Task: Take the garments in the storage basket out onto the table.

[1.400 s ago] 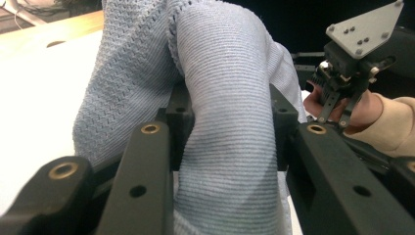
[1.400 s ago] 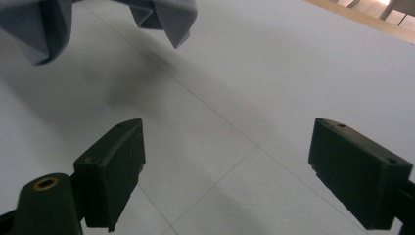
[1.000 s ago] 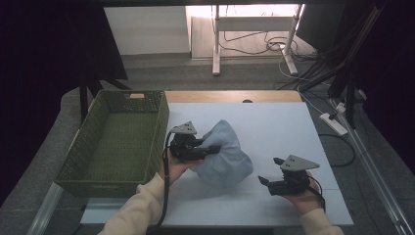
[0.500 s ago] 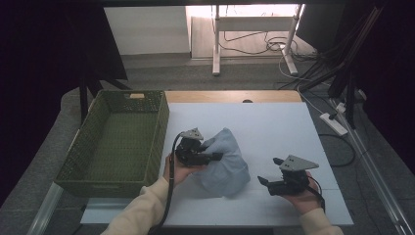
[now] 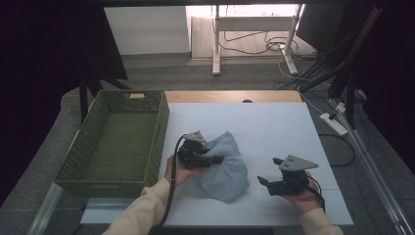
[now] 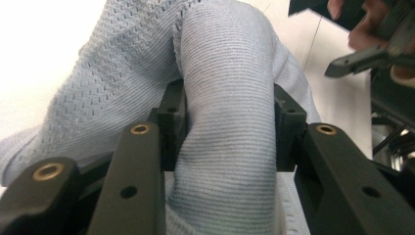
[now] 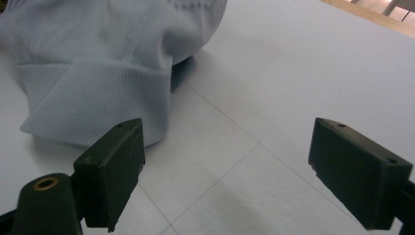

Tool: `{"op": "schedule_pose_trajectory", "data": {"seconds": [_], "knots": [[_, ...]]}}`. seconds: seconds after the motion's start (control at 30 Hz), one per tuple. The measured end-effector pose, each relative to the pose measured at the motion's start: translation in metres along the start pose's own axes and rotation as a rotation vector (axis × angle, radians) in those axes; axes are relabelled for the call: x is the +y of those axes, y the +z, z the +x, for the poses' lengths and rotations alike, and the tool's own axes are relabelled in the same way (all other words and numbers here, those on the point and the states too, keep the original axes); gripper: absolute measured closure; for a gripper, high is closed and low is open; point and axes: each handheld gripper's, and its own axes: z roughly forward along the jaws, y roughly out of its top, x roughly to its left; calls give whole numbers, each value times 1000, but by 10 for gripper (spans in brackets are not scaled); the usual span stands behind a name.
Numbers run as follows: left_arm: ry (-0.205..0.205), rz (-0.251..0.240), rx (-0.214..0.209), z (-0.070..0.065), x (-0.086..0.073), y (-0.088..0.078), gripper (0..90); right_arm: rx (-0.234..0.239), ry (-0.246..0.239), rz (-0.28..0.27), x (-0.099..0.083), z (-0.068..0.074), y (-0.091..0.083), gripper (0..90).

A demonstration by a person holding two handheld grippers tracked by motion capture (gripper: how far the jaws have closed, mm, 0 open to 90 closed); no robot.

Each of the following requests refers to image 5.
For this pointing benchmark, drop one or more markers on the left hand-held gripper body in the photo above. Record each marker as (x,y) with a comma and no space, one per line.
(192,156)

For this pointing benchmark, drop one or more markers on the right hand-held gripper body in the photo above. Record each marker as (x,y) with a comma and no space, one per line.
(290,186)

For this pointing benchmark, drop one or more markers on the light blue tank top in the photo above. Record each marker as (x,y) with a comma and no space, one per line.
(225,173)

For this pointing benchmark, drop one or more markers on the green woven basket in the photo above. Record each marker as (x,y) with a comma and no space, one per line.
(114,147)

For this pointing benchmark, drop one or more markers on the person's right hand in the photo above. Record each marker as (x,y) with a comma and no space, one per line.
(306,202)

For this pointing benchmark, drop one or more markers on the person's left hand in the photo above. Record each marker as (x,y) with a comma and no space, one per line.
(176,174)

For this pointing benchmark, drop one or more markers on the black table grommet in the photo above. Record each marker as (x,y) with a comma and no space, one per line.
(247,101)

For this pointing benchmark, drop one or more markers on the white power strip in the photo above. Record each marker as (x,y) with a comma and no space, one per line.
(334,125)

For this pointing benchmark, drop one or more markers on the white power adapter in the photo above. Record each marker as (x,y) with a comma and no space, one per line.
(341,107)

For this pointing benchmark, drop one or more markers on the black metal stand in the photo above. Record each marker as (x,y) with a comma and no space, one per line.
(350,107)
(83,104)

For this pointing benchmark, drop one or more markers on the white panel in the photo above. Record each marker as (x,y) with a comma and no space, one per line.
(147,29)

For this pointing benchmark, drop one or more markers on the black curtain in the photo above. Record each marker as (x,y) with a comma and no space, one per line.
(32,81)
(391,81)

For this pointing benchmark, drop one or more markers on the dark monitor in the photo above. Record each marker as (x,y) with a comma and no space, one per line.
(319,26)

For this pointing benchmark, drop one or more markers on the aluminium rail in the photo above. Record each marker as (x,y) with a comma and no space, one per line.
(375,182)
(45,209)

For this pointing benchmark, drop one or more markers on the white desk frame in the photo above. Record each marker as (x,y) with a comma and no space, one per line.
(216,49)

